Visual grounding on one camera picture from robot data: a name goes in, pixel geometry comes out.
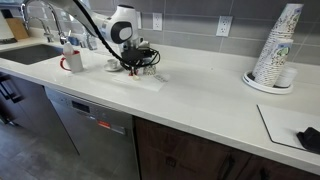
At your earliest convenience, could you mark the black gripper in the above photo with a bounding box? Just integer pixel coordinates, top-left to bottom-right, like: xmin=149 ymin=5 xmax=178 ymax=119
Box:
xmin=120 ymin=40 xmax=152 ymax=77

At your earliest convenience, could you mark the patterned paper coffee cup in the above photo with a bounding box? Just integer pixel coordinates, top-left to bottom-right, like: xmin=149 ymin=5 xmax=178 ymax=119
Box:
xmin=143 ymin=63 xmax=158 ymax=76

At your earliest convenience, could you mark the small white espresso cup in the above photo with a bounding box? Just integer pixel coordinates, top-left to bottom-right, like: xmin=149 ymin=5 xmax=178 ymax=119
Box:
xmin=106 ymin=58 xmax=119 ymax=70

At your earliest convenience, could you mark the short patterned paper cup stack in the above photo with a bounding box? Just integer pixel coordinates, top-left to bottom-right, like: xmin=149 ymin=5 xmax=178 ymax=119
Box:
xmin=254 ymin=37 xmax=295 ymax=88

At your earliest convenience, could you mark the tall patterned paper cup stack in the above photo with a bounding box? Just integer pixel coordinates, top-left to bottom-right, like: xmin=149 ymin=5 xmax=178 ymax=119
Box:
xmin=251 ymin=3 xmax=305 ymax=81

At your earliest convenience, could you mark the white cup lid stack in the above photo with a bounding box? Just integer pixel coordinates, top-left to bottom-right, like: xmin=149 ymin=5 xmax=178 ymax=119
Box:
xmin=275 ymin=66 xmax=298 ymax=89

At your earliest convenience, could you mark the white paper napkin mat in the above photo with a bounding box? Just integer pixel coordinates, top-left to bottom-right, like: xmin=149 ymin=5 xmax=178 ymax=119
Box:
xmin=112 ymin=68 xmax=172 ymax=92

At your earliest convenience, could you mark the white saucer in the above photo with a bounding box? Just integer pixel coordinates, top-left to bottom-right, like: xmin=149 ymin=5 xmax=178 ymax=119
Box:
xmin=103 ymin=63 xmax=124 ymax=73

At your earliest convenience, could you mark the small patterned sugar sachet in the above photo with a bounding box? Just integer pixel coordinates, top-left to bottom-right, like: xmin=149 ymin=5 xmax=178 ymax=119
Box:
xmin=154 ymin=73 xmax=169 ymax=84

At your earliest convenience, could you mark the clear plastic water bottle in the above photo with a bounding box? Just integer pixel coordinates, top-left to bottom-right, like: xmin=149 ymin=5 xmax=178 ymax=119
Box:
xmin=85 ymin=30 xmax=99 ymax=52

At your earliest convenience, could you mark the blue sponge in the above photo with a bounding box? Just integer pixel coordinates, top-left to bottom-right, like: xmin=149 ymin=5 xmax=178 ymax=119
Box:
xmin=68 ymin=35 xmax=81 ymax=47

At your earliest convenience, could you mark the white rounded scrubber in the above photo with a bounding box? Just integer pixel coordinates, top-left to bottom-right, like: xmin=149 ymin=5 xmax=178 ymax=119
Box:
xmin=62 ymin=42 xmax=75 ymax=56

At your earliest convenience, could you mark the stainless steel dishwasher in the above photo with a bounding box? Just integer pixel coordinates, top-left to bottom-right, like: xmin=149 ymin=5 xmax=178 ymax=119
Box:
xmin=43 ymin=86 xmax=141 ymax=180

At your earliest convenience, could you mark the tall chrome kitchen faucet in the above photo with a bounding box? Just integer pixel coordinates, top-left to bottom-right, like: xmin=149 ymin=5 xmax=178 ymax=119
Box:
xmin=19 ymin=0 xmax=69 ymax=46

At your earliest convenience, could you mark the brown wooden cabinet door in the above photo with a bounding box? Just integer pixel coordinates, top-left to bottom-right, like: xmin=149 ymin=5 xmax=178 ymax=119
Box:
xmin=235 ymin=154 xmax=320 ymax=180
xmin=133 ymin=115 xmax=244 ymax=180

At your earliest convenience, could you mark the small chrome faucet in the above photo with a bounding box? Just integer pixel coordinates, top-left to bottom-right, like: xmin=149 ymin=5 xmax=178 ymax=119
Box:
xmin=27 ymin=15 xmax=55 ymax=44

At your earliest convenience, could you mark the dark undermount sink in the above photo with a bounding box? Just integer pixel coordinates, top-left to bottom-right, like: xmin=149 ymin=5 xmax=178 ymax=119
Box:
xmin=0 ymin=43 xmax=65 ymax=66

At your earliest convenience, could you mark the dark grey lower cabinet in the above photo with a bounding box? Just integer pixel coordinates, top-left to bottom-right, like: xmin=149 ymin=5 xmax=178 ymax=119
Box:
xmin=0 ymin=71 xmax=80 ymax=156

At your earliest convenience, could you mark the wooden cutting board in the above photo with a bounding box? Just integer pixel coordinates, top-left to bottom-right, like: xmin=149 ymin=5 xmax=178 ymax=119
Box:
xmin=5 ymin=17 xmax=31 ymax=41

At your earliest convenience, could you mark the white round tray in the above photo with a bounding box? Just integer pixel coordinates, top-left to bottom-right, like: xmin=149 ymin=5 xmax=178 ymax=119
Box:
xmin=242 ymin=70 xmax=295 ymax=96

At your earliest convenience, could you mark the white rectangular board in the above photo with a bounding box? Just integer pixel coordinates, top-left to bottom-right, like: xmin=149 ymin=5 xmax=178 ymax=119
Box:
xmin=256 ymin=104 xmax=320 ymax=155

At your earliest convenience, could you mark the black cloth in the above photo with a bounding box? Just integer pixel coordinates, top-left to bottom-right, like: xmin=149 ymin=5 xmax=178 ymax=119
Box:
xmin=296 ymin=126 xmax=320 ymax=155

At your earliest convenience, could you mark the white light switch plate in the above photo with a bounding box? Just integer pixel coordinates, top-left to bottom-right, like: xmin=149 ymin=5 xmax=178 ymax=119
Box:
xmin=136 ymin=11 xmax=143 ymax=30

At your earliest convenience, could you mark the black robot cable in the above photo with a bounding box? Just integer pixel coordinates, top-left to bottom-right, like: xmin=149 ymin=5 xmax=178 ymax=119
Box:
xmin=72 ymin=0 xmax=162 ymax=72

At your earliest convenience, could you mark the white wall power outlet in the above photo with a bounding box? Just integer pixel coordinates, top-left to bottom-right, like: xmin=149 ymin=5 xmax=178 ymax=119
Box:
xmin=152 ymin=12 xmax=164 ymax=32
xmin=215 ymin=15 xmax=234 ymax=38

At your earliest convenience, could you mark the white mug with red handle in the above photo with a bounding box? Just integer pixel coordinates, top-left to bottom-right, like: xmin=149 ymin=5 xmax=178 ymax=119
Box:
xmin=59 ymin=50 xmax=85 ymax=74

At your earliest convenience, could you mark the black cabinet handle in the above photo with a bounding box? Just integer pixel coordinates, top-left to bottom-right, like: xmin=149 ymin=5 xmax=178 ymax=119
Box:
xmin=0 ymin=75 xmax=24 ymax=104

